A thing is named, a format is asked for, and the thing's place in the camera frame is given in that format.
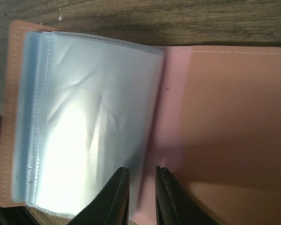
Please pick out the pink card holder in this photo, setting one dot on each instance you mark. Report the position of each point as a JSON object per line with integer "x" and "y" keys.
{"x": 78, "y": 107}

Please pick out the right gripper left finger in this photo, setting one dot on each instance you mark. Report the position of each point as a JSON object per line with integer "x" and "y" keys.
{"x": 111, "y": 205}

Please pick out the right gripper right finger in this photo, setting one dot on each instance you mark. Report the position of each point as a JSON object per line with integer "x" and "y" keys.
{"x": 173, "y": 205}

